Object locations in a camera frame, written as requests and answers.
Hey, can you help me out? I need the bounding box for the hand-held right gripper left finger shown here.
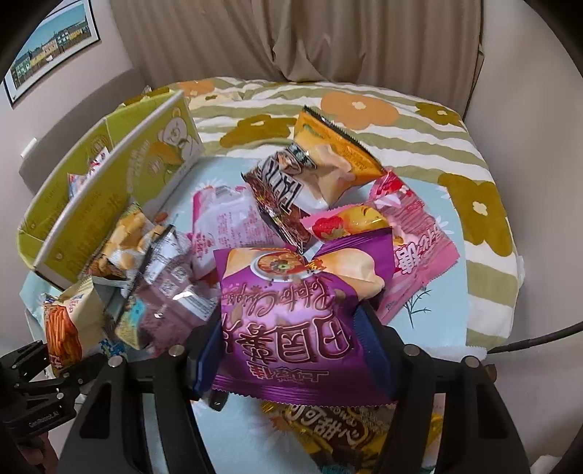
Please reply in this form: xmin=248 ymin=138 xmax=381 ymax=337
xmin=57 ymin=316 xmax=229 ymax=474

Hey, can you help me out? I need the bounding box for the strawberry print candy packet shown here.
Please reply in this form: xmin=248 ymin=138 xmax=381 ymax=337
xmin=301 ymin=204 xmax=397 ymax=243

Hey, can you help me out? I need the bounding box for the small yellow green packet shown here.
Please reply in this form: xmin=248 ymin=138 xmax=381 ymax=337
xmin=113 ymin=296 xmax=147 ymax=351

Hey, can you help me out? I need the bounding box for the fries stick snack packet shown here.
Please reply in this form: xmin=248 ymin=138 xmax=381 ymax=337
xmin=42 ymin=277 xmax=111 ymax=380

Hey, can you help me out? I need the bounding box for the silver potato chip packet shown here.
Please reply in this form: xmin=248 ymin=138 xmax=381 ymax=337
xmin=89 ymin=204 xmax=194 ymax=285

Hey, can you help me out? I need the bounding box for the yellow and brown snack packet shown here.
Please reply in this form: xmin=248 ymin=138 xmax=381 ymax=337
xmin=259 ymin=399 xmax=445 ymax=474

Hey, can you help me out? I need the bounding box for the black cable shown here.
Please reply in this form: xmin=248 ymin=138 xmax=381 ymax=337
xmin=486 ymin=320 xmax=583 ymax=356

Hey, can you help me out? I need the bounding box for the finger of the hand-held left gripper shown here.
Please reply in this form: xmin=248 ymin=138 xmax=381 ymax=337
xmin=51 ymin=353 xmax=110 ymax=393

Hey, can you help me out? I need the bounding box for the beige curtain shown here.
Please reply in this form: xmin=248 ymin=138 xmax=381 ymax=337
xmin=111 ymin=0 xmax=484 ymax=83

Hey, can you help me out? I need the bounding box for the purple chip packet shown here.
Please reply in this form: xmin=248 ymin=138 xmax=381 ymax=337
xmin=213 ymin=227 xmax=398 ymax=407

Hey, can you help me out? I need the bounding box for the light blue daisy cloth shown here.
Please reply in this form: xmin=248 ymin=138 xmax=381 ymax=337
xmin=20 ymin=154 xmax=473 ymax=474

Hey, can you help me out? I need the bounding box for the framed wall picture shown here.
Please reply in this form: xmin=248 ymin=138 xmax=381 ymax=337
xmin=4 ymin=0 xmax=102 ymax=109

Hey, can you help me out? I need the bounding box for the orange chip packet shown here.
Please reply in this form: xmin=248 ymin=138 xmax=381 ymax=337
xmin=291 ymin=106 xmax=388 ymax=207

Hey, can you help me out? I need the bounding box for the small white and red packet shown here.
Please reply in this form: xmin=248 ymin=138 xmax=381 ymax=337
xmin=67 ymin=148 xmax=111 ymax=199

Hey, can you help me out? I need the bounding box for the dark brown noodle packet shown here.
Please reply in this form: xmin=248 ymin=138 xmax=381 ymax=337
xmin=240 ymin=141 xmax=329 ymax=252

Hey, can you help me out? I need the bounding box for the small red and pink packet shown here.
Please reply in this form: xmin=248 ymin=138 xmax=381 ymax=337
xmin=368 ymin=168 xmax=413 ymax=208

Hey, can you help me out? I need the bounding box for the pink and white snack packet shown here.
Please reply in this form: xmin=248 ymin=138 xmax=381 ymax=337
xmin=190 ymin=184 xmax=284 ymax=276

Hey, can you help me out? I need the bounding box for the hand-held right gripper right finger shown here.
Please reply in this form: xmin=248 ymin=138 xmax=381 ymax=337
xmin=356 ymin=302 xmax=532 ymax=474

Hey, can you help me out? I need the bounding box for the striped floral pillow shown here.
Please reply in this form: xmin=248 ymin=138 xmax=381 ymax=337
xmin=114 ymin=77 xmax=525 ymax=357

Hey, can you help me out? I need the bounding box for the large pink snack packet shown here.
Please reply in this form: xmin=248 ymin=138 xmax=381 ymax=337
xmin=376 ymin=189 xmax=460 ymax=316

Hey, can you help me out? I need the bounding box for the clear mauve snack packet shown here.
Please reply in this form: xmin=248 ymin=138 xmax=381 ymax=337
xmin=134 ymin=253 xmax=222 ymax=354

